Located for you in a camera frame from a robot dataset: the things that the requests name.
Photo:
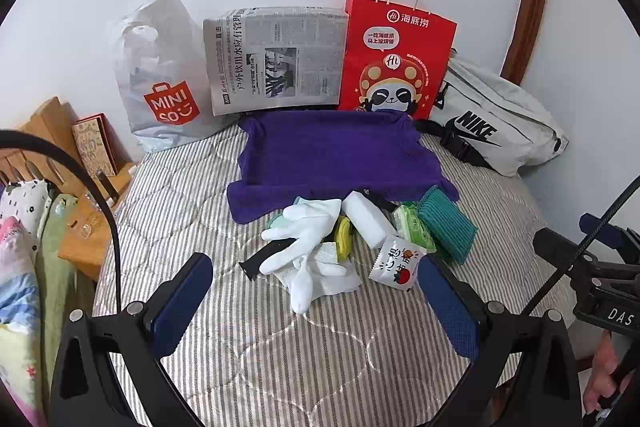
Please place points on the white snack packet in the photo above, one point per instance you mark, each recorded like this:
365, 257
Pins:
395, 264

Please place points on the white plastic shopping bag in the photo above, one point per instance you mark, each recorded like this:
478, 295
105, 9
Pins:
165, 57

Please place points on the yellow mesh pouch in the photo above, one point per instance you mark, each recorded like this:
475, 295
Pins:
344, 234

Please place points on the white glove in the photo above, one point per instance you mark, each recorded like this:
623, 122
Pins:
301, 294
305, 222

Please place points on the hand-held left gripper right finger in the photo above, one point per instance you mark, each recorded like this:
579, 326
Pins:
447, 307

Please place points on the light grey waist bag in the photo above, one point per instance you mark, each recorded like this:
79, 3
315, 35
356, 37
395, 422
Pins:
500, 107

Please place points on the clear eyeglasses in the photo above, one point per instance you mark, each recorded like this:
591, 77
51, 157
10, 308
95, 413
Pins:
82, 227

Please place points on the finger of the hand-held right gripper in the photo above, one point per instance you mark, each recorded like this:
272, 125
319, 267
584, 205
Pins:
560, 247
607, 234

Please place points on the person's right hand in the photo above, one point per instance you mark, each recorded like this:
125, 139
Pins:
602, 372

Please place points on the brown patterned book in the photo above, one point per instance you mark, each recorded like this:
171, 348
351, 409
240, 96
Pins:
95, 144

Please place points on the white paper tissue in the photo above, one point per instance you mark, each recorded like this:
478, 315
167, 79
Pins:
342, 283

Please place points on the white floral pillow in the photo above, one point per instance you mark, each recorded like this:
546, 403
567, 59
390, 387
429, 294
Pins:
25, 207

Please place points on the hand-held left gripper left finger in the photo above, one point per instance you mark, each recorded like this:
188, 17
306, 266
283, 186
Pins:
181, 302

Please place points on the white sponge block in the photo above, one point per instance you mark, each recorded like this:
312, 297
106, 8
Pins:
367, 217

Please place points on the small black object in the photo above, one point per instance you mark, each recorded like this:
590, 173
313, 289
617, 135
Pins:
107, 184

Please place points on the green wet wipes pack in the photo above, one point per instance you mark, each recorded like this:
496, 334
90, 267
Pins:
412, 227

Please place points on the teal ribbed cloth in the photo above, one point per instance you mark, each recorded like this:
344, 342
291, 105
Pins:
445, 224

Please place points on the mint green cloth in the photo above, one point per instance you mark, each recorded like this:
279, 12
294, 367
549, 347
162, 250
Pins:
277, 222

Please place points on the wooden headboard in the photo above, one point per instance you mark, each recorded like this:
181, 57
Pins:
45, 127

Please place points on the red paper gift bag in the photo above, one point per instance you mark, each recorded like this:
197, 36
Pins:
400, 52

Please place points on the light green blanket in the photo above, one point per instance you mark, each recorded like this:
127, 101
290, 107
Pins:
55, 257

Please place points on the purple cloth tray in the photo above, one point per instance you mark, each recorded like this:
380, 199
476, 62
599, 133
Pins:
325, 152

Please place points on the pastel printed blanket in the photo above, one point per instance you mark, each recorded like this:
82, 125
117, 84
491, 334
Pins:
17, 307

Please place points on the folded newspaper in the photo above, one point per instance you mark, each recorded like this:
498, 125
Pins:
280, 57

